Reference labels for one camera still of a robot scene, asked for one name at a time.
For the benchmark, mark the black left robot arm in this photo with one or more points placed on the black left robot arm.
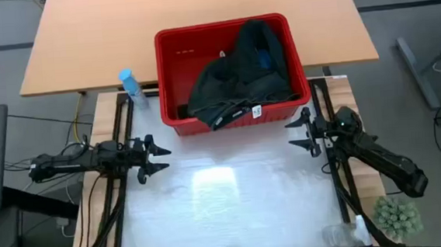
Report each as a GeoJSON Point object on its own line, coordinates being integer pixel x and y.
{"type": "Point", "coordinates": [64, 165]}

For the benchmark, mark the dark denim jeans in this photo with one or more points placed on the dark denim jeans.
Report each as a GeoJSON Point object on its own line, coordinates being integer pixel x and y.
{"type": "Point", "coordinates": [241, 83]}

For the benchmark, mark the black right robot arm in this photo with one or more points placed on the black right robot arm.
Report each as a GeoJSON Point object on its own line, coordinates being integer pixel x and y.
{"type": "Point", "coordinates": [383, 162]}

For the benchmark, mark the black metal table frame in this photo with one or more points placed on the black metal table frame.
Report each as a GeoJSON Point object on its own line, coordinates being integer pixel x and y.
{"type": "Point", "coordinates": [116, 240]}

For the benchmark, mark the orange wooden desk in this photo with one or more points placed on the orange wooden desk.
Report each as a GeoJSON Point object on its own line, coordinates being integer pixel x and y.
{"type": "Point", "coordinates": [82, 39]}

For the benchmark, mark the white power adapter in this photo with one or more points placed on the white power adapter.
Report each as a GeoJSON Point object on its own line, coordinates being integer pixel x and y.
{"type": "Point", "coordinates": [63, 223]}

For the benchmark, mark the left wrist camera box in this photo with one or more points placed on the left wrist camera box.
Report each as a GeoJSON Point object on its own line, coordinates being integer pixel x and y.
{"type": "Point", "coordinates": [109, 148]}

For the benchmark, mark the red plastic laundry bin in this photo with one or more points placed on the red plastic laundry bin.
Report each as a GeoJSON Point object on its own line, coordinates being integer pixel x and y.
{"type": "Point", "coordinates": [185, 71]}

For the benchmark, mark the grey metal desk leg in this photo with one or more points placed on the grey metal desk leg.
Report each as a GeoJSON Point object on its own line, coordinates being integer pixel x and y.
{"type": "Point", "coordinates": [415, 71]}

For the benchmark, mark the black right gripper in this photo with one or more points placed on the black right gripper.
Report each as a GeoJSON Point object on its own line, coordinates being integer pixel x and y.
{"type": "Point", "coordinates": [322, 134]}

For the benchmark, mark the black side desk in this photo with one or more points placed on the black side desk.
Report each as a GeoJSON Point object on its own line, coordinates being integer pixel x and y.
{"type": "Point", "coordinates": [35, 202]}

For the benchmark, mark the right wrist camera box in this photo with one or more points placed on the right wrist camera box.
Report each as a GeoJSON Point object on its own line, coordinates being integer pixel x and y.
{"type": "Point", "coordinates": [346, 120]}

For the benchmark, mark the blue garment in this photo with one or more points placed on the blue garment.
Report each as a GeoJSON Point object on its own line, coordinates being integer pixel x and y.
{"type": "Point", "coordinates": [264, 59]}

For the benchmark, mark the small green potted plant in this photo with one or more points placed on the small green potted plant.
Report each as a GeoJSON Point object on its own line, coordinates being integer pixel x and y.
{"type": "Point", "coordinates": [397, 217]}

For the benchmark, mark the blue air freshener spray bottle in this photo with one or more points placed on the blue air freshener spray bottle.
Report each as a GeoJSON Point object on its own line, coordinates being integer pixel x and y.
{"type": "Point", "coordinates": [132, 87]}

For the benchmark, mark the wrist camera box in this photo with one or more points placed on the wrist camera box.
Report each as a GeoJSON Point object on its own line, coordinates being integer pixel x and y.
{"type": "Point", "coordinates": [109, 148]}
{"type": "Point", "coordinates": [346, 120]}

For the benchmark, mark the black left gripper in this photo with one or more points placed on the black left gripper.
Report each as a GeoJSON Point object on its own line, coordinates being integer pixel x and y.
{"type": "Point", "coordinates": [137, 156]}

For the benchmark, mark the clear spray bottle white trigger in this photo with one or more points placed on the clear spray bottle white trigger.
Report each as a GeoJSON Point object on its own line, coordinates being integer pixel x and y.
{"type": "Point", "coordinates": [343, 235]}

